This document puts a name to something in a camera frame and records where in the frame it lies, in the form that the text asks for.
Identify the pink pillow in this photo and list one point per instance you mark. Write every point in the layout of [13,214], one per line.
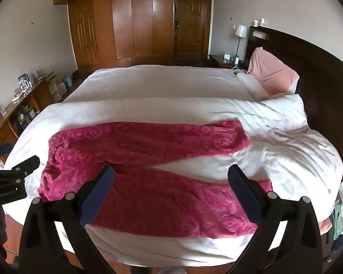
[270,72]

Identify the small bedside clock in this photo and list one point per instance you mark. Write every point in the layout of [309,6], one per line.
[227,57]

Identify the white bedside lamp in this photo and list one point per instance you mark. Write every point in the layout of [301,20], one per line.
[240,31]

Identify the brown wooden door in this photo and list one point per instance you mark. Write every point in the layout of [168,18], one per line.
[192,25]

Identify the dark wooden nightstand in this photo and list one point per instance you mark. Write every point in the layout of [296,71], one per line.
[218,60]

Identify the white pillow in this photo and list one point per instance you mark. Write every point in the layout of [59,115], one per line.
[253,87]

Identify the magenta fleece blanket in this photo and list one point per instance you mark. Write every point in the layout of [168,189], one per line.
[148,197]

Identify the cardboard box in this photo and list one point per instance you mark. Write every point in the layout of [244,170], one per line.
[57,90]

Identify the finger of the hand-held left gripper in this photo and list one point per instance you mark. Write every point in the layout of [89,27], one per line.
[25,166]
[0,150]

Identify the wall switch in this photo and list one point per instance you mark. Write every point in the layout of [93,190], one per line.
[232,27]

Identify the white bottle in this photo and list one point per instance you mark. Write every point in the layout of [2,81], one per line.
[237,60]

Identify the light pink cloth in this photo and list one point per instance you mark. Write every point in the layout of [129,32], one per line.
[325,224]

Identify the teal cloth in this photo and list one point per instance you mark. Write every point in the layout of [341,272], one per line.
[339,219]

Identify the teal cup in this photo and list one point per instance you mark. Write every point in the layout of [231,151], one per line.
[68,81]

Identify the bed with white sheet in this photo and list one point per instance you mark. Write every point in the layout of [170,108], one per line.
[165,82]

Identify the clear electric kettle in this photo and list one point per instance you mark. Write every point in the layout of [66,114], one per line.
[24,82]

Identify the dark wooden headboard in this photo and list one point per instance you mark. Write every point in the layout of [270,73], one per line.
[323,71]

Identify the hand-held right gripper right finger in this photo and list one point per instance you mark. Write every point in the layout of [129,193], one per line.
[245,197]

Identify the wooden side desk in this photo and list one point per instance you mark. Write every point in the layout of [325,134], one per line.
[31,97]

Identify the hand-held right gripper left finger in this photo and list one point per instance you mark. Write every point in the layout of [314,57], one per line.
[96,198]

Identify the brown wooden wardrobe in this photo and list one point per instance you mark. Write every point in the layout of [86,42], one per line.
[125,20]

